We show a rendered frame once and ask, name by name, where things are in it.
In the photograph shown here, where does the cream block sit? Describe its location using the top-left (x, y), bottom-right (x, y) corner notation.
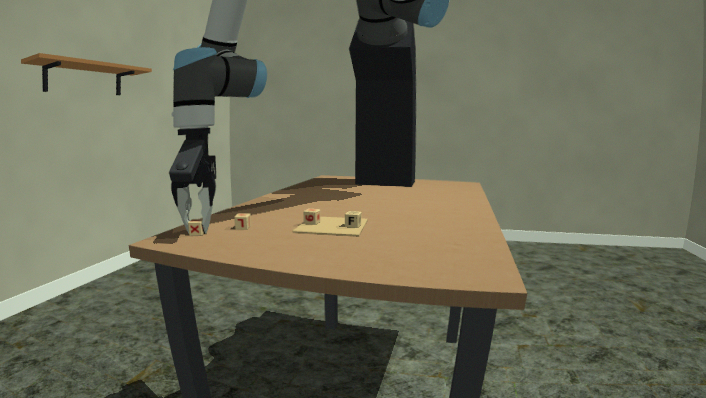
top-left (188, 219), bottom-right (204, 236)
top-left (235, 214), bottom-right (251, 230)
top-left (303, 209), bottom-right (320, 225)
top-left (345, 211), bottom-right (361, 228)

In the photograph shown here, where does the pale yellow mat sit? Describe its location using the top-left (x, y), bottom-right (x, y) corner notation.
top-left (293, 217), bottom-right (368, 236)

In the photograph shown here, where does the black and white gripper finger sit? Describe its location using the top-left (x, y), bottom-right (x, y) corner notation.
top-left (171, 182), bottom-right (192, 233)
top-left (198, 171), bottom-right (216, 234)

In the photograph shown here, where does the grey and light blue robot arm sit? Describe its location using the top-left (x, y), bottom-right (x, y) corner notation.
top-left (169, 0), bottom-right (449, 182)

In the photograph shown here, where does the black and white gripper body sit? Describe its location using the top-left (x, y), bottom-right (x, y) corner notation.
top-left (178, 128), bottom-right (216, 187)

